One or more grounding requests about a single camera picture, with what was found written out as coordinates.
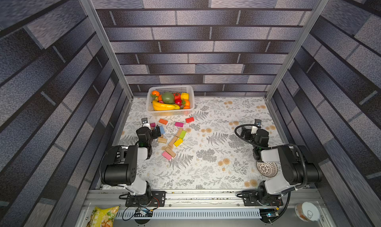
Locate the natural wood block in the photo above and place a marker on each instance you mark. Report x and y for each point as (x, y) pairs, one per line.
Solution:
(173, 140)
(170, 152)
(179, 132)

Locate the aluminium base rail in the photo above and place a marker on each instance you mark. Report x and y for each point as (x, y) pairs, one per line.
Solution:
(203, 208)

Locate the orange toy fruit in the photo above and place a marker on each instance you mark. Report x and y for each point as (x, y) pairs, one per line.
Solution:
(155, 93)

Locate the white perforated bowl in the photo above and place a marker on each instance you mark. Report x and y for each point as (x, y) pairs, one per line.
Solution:
(267, 169)

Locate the yellow toy pepper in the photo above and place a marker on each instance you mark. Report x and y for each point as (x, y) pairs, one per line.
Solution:
(185, 96)

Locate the white lidded cup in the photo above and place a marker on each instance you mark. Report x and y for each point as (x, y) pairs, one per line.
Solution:
(307, 212)

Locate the red block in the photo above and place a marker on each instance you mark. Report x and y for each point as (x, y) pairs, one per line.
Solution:
(189, 120)

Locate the orange block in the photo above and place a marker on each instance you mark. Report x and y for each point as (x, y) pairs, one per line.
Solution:
(162, 121)

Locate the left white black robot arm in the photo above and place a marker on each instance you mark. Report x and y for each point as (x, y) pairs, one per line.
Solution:
(119, 166)

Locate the red toy fruit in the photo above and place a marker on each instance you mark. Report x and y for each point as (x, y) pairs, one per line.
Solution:
(177, 99)

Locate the pink block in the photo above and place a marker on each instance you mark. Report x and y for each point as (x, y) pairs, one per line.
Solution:
(166, 155)

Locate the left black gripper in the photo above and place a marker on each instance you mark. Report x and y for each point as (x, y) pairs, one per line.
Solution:
(155, 131)

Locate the wood block near blue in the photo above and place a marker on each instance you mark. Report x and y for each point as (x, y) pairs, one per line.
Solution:
(162, 140)

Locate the green block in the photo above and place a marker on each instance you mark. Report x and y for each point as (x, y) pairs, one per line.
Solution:
(182, 135)

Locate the yellow block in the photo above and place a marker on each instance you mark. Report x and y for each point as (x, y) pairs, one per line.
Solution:
(178, 142)

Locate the white plastic basket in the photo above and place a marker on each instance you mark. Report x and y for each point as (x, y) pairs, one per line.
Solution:
(186, 107)

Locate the yellow toy banana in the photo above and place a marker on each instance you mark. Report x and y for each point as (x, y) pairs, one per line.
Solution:
(157, 106)

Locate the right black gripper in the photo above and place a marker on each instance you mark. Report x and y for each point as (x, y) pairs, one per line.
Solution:
(261, 135)

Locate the green toy mango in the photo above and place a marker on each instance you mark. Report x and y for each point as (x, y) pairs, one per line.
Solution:
(167, 97)

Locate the green snack bag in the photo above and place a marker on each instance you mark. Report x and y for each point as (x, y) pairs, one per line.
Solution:
(103, 217)

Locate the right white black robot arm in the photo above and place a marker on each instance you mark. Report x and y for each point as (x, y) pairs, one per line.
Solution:
(297, 167)

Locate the magenta block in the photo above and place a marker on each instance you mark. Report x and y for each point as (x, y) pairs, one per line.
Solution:
(178, 124)

